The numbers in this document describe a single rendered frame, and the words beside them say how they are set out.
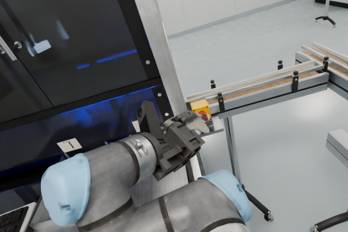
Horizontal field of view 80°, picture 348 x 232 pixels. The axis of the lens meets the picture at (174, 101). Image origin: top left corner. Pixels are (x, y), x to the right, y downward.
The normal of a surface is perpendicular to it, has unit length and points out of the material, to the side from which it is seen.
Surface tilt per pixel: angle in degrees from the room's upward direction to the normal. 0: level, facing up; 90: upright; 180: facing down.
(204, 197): 5
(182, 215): 23
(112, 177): 66
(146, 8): 90
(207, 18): 90
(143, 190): 0
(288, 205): 0
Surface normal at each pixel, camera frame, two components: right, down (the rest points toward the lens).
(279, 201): -0.26, -0.80
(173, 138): -0.61, 0.15
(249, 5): 0.10, 0.53
